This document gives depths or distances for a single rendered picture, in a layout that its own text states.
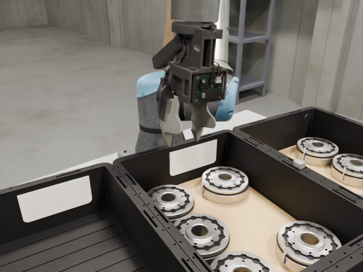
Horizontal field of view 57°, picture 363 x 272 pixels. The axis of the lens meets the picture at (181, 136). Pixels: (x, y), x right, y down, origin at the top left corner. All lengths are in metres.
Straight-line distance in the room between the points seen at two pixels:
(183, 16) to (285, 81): 3.52
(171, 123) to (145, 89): 0.30
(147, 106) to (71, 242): 0.38
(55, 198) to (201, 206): 0.28
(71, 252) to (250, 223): 0.33
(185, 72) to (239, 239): 0.32
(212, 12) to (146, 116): 0.42
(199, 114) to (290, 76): 3.38
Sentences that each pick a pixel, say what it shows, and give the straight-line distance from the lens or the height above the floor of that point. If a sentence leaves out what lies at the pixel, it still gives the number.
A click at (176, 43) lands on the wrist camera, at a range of 0.56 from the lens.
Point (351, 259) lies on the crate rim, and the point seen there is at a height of 0.93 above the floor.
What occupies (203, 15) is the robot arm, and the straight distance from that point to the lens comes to 0.52.
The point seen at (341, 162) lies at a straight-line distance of 0.88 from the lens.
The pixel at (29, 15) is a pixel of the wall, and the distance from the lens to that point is 10.75.
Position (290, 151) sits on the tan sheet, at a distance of 0.95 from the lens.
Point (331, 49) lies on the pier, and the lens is 3.52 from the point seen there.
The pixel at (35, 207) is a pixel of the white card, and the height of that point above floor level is 0.88.
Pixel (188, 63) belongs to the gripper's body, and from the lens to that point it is 0.54.
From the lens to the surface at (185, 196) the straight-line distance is 0.68.
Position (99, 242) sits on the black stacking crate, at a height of 0.83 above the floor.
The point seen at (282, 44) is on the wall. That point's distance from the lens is 3.98.
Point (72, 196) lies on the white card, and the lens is 0.67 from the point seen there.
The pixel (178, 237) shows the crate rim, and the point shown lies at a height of 0.93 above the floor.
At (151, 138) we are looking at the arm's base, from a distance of 0.89.
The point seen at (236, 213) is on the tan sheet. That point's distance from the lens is 0.69.
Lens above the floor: 1.26
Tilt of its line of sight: 26 degrees down
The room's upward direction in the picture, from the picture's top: straight up
